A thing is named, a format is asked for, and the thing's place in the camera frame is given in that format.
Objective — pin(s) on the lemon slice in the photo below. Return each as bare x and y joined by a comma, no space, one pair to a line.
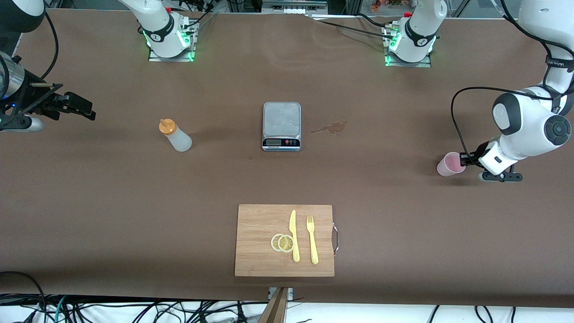
286,243
274,242

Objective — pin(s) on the orange background clutter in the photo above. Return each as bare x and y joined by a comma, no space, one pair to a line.
376,5

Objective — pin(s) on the white power strip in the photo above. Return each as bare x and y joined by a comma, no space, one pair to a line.
291,10

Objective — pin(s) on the metal post bracket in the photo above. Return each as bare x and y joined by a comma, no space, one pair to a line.
290,294

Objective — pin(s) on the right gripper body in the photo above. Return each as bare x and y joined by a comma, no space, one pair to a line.
32,99

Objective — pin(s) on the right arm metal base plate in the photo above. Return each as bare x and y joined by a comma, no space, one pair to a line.
170,59

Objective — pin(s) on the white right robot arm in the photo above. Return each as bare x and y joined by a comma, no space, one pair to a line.
157,22

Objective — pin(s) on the pink plastic cup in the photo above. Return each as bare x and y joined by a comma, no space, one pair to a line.
448,167

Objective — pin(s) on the silver digital kitchen scale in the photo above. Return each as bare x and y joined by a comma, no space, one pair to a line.
281,119

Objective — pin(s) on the metal background frame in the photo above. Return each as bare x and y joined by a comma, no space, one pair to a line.
314,4

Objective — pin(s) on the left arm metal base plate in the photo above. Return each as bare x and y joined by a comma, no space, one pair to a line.
408,64

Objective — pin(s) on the yellow plastic fork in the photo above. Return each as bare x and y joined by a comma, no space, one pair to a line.
313,246

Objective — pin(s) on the brown table cover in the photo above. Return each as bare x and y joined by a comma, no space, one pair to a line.
134,202

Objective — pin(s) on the yellow plastic knife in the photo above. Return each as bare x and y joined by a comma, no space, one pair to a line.
293,233

